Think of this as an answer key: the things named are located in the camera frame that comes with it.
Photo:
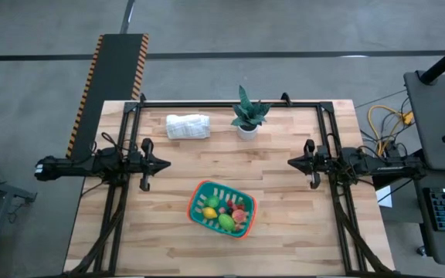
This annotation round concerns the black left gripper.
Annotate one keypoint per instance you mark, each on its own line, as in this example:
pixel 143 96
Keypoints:
pixel 145 164

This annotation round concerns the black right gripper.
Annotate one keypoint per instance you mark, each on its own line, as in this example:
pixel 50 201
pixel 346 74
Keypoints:
pixel 321 162

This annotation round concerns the bright green round toy fruit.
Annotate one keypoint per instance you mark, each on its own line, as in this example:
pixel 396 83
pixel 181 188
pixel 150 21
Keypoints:
pixel 212 202

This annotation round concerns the yellow toy lemon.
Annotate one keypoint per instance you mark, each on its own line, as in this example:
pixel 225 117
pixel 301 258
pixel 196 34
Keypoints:
pixel 209 213

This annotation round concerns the orange toy peach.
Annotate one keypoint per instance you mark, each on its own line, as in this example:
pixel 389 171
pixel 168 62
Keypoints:
pixel 239 216

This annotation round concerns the light green toy avocado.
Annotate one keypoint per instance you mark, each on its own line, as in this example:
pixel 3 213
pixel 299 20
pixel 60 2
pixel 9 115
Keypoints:
pixel 226 222

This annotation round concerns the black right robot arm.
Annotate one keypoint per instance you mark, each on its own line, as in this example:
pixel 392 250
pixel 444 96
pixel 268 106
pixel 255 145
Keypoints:
pixel 381 166

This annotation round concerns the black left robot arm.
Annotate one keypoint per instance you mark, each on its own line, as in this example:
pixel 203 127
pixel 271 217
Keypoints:
pixel 75 166

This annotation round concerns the white rolled towel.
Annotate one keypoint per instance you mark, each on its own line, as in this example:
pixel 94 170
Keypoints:
pixel 187 126

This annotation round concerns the white round plant pot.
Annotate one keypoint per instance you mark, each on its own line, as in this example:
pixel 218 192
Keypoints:
pixel 246 134

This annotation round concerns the green snake plant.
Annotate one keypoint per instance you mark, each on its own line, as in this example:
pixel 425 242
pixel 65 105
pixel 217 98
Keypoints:
pixel 250 112

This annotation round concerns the white paper sheet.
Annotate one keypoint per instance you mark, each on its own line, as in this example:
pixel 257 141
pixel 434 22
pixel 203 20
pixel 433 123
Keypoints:
pixel 384 197

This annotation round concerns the black support bar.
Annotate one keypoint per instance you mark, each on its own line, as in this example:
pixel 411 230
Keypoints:
pixel 392 181

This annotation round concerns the black mat hazard-striped edges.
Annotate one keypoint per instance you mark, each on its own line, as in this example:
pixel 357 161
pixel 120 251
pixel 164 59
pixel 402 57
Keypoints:
pixel 110 77

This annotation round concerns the grey cart top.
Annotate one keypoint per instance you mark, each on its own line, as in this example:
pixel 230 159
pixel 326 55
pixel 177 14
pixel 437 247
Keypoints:
pixel 435 116

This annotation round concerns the black caster wheel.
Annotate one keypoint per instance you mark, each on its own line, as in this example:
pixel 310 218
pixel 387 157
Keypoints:
pixel 421 251

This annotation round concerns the black slanted pole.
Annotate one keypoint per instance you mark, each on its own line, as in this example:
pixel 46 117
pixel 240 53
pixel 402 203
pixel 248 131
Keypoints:
pixel 442 62

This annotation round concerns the black frame clamp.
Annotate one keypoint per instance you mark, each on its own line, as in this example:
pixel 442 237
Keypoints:
pixel 142 98
pixel 286 99

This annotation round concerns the black aluminium table frame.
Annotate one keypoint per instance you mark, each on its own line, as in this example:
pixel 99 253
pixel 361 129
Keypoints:
pixel 226 104

